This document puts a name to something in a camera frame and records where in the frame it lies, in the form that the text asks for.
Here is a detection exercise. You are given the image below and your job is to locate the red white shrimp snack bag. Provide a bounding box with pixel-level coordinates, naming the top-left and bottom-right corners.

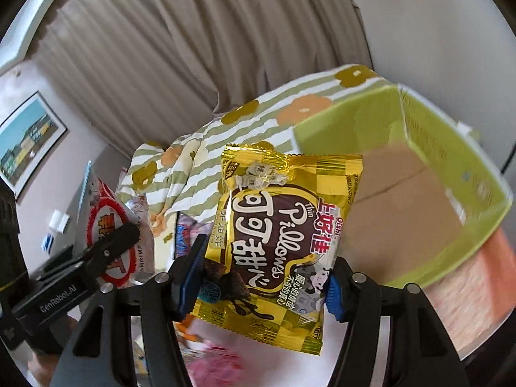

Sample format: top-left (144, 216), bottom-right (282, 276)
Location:
top-left (75, 163), bottom-right (155, 288)

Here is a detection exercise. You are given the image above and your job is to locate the yellow cocoa pillows snack bag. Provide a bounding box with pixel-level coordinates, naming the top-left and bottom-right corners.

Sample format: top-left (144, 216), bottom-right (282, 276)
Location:
top-left (193, 144), bottom-right (363, 355)

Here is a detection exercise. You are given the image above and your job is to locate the pink snack bag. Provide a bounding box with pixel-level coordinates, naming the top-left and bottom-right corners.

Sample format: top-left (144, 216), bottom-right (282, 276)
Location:
top-left (186, 344), bottom-right (244, 387)

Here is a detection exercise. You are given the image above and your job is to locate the green striped floral duvet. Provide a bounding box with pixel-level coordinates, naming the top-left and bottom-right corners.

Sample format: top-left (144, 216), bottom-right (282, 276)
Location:
top-left (116, 65), bottom-right (403, 270)

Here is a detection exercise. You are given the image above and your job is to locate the framed landscape picture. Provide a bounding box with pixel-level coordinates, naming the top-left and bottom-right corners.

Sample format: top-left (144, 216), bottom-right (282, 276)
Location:
top-left (1, 92), bottom-right (67, 199)

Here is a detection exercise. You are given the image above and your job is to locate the green cardboard storage box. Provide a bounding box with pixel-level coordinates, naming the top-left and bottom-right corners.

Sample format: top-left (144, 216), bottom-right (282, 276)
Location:
top-left (294, 84), bottom-right (512, 287)

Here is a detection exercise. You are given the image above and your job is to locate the beige curtain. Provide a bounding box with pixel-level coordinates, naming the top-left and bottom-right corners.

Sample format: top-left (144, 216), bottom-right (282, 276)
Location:
top-left (31, 0), bottom-right (372, 155)

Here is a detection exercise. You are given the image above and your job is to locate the blue white wall socket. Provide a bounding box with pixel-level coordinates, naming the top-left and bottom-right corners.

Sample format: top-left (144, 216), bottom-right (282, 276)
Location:
top-left (41, 233), bottom-right (54, 254)

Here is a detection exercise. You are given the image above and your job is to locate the white wall switch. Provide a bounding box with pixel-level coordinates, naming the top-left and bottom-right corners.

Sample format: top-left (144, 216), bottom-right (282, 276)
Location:
top-left (48, 210), bottom-right (70, 233)

